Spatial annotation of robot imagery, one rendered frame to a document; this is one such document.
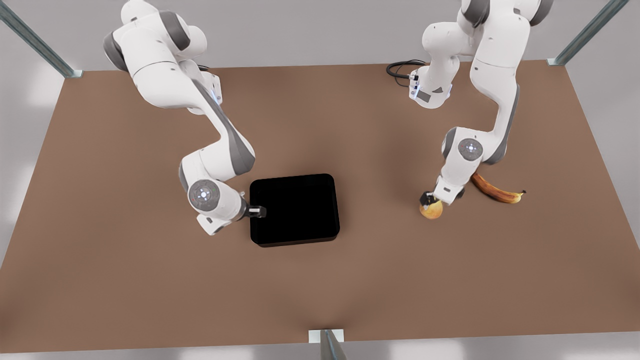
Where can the yellow round fruit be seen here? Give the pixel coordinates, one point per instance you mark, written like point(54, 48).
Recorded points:
point(431, 211)

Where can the brown spotted banana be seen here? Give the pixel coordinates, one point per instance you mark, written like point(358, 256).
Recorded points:
point(495, 190)

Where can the silver frame post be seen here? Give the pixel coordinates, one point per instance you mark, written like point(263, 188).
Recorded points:
point(35, 42)
point(327, 344)
point(587, 32)

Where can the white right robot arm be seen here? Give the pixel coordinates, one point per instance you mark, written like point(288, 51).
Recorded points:
point(165, 70)

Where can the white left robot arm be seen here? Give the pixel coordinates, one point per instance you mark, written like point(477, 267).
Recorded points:
point(492, 55)

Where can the black square tray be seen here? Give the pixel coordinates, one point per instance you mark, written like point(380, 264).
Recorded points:
point(294, 210)

